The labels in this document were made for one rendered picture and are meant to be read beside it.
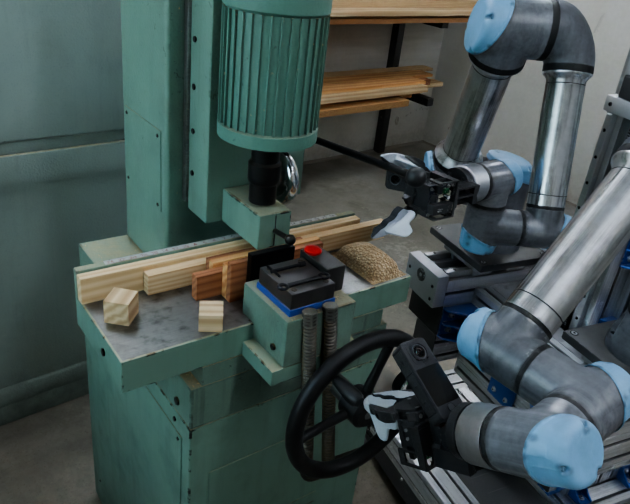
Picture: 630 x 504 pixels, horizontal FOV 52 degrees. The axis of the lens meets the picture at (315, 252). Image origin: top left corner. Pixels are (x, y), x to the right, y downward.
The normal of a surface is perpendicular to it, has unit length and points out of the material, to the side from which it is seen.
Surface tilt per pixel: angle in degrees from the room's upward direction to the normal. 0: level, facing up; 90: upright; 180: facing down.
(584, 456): 59
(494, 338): 47
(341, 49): 90
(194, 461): 90
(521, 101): 90
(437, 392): 27
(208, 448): 90
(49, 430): 0
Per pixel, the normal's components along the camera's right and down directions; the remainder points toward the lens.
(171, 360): 0.58, 0.44
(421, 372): 0.37, -0.59
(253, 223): -0.81, 0.19
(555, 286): -0.14, -0.28
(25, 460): 0.11, -0.88
